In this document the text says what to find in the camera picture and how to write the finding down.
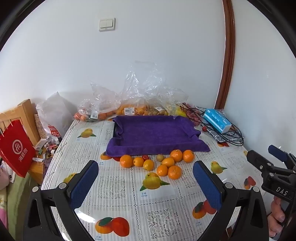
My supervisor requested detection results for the purple towel-lined tray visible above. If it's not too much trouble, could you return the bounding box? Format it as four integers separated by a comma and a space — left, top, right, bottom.
106, 115, 211, 158

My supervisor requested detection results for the black cable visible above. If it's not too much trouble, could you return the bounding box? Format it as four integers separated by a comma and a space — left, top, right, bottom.
180, 103, 245, 147

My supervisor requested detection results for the blue tissue pack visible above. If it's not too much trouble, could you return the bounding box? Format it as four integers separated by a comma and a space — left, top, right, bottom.
203, 108, 232, 133

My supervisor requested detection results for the bag of cherry tomatoes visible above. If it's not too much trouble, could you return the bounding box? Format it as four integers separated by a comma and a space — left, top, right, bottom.
181, 102, 207, 127

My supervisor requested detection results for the green blanket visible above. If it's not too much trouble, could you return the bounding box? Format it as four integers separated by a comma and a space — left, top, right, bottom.
0, 171, 43, 234

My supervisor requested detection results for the grey plaid cloth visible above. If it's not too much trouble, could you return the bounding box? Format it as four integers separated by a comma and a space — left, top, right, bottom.
203, 125, 243, 143

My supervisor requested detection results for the clear bag of longans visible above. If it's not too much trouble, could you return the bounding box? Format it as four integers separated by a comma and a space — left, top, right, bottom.
146, 86, 188, 116

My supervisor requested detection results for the white plastic bag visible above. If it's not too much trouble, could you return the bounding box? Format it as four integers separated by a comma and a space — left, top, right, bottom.
36, 91, 78, 142

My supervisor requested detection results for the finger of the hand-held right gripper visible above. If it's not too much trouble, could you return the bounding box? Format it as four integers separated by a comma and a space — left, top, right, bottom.
268, 145, 296, 171
246, 150, 278, 179

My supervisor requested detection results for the fruit print tablecloth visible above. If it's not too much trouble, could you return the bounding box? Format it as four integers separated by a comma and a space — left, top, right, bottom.
40, 117, 264, 241

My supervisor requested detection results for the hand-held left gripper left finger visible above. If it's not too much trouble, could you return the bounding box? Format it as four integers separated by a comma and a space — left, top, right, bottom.
23, 160, 100, 241

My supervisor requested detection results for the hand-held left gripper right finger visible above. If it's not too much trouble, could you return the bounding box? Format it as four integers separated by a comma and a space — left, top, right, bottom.
193, 160, 270, 241

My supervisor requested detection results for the white light switch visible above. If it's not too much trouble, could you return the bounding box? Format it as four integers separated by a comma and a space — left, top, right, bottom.
99, 18, 116, 32

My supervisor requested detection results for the brown wooden door frame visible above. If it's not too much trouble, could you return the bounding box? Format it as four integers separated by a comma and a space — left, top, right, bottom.
215, 0, 236, 110

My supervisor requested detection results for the clear bag of small oranges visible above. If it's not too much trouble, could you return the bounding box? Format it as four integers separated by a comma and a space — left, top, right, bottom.
116, 61, 167, 116

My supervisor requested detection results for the clear bag of tangerines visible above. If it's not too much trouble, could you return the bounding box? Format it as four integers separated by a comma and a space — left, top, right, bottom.
74, 81, 121, 122

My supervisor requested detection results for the pale plush toy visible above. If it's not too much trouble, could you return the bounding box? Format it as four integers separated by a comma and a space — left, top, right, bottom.
0, 158, 16, 190

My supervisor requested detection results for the person's right hand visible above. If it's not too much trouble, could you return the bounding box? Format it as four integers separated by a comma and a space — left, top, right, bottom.
268, 198, 287, 237

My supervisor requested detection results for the pile of small packets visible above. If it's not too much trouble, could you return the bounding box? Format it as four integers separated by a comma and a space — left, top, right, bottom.
32, 136, 63, 163

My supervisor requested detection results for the wooden chair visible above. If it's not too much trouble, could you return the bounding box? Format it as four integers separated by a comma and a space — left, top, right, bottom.
0, 99, 41, 145

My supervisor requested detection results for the red paper bag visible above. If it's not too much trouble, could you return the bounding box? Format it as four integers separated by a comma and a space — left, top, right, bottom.
0, 119, 36, 178

